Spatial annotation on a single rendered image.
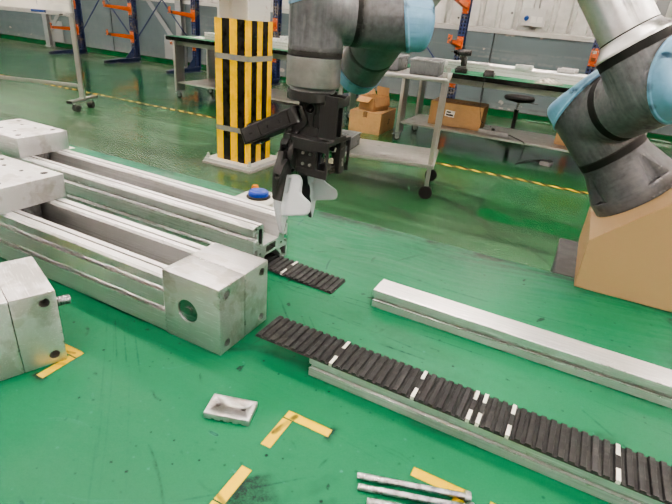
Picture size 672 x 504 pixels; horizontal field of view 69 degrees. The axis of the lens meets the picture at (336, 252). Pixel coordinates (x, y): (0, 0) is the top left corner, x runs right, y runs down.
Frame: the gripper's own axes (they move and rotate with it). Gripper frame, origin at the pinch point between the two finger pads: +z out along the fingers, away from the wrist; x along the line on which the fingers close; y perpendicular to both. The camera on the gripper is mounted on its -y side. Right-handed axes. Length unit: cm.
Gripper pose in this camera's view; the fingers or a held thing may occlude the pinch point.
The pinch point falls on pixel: (293, 217)
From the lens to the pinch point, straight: 78.3
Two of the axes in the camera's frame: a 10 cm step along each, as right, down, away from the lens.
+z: -0.9, 9.0, 4.3
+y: 8.8, 2.7, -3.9
